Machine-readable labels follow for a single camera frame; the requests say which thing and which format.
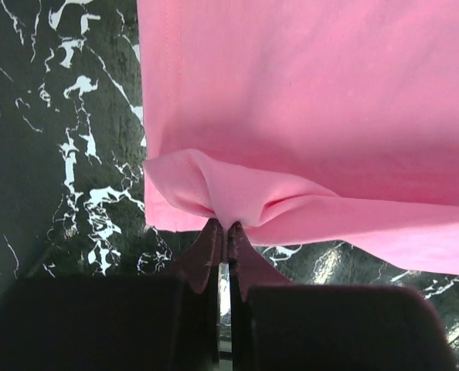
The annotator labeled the pink t-shirt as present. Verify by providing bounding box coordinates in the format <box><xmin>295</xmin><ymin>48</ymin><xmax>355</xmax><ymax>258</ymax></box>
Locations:
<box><xmin>138</xmin><ymin>1</ymin><xmax>459</xmax><ymax>275</ymax></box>

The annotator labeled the black marble pattern mat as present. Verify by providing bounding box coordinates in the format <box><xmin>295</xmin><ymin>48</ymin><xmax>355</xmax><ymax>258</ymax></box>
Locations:
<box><xmin>0</xmin><ymin>1</ymin><xmax>459</xmax><ymax>370</ymax></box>

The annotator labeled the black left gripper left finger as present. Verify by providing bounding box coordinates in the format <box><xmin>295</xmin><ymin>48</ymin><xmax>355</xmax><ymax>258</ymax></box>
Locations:
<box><xmin>0</xmin><ymin>220</ymin><xmax>223</xmax><ymax>370</ymax></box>

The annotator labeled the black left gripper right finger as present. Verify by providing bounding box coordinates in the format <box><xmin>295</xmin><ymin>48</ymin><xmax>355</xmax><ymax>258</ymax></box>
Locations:
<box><xmin>227</xmin><ymin>223</ymin><xmax>457</xmax><ymax>370</ymax></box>

